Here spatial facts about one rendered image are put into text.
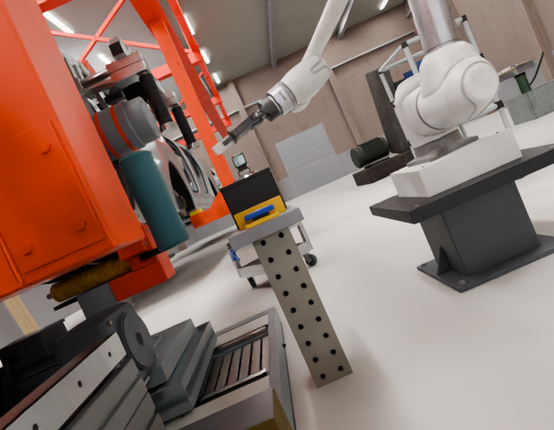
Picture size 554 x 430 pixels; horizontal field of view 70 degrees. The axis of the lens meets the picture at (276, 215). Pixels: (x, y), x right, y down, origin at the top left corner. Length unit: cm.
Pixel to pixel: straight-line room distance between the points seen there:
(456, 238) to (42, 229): 112
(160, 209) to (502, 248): 103
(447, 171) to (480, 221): 20
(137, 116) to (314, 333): 75
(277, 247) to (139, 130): 51
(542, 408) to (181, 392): 76
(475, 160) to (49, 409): 119
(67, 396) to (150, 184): 60
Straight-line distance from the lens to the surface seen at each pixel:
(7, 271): 76
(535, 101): 671
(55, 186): 71
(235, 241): 86
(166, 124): 103
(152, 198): 105
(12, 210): 74
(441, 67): 123
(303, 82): 127
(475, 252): 139
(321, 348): 107
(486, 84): 121
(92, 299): 126
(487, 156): 136
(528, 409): 84
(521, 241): 146
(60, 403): 59
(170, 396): 111
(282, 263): 100
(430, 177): 128
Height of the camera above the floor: 49
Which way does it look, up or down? 3 degrees down
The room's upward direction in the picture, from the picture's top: 24 degrees counter-clockwise
